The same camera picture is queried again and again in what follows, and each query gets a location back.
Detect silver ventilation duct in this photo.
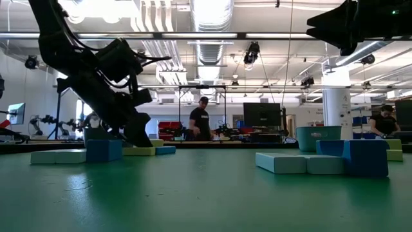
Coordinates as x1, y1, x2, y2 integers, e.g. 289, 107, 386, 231
189, 0, 235, 102

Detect light teal foam block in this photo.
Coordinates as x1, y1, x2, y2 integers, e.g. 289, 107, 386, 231
30, 150, 59, 165
255, 152, 307, 175
299, 154, 345, 175
56, 148, 88, 164

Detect lit computer monitor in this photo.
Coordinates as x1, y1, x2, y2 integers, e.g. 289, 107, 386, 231
6, 102, 26, 126

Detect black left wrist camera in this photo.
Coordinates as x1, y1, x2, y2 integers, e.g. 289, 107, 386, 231
95, 37, 144, 84

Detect black aluminium table frame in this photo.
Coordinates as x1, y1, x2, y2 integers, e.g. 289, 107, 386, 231
0, 140, 412, 155

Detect blue foam block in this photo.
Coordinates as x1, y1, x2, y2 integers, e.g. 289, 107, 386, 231
342, 139, 389, 177
86, 139, 124, 163
155, 146, 177, 156
315, 139, 346, 157

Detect thin hanging cable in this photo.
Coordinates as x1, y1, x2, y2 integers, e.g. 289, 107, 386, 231
280, 0, 294, 109

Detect black workstation frame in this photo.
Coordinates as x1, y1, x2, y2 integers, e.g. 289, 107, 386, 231
55, 92, 62, 140
178, 84, 227, 142

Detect white round pillar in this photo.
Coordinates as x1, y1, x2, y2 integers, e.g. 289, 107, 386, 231
322, 67, 353, 140

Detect red storage bins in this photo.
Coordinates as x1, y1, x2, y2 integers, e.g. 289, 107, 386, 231
157, 121, 183, 142

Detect green table mat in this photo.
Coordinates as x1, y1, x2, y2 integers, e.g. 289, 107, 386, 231
0, 147, 412, 232

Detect person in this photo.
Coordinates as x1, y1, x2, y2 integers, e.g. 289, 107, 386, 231
369, 104, 402, 140
188, 96, 214, 142

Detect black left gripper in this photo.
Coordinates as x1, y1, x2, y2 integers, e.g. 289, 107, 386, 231
56, 69, 154, 148

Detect overhead light bar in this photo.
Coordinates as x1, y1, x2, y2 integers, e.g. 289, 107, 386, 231
0, 31, 412, 42

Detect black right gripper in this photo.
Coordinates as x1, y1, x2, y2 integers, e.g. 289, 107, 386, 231
306, 0, 412, 57

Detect translucent teal plastic bin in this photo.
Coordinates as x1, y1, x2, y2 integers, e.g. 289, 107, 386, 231
295, 125, 342, 153

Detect black computer monitor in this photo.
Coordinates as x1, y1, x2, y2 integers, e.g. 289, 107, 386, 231
395, 99, 412, 131
243, 102, 282, 128

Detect grey plastic bin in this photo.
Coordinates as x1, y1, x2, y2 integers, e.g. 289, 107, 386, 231
82, 127, 109, 142

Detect blue storage bins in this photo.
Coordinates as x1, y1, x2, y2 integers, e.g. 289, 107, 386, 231
351, 115, 371, 140

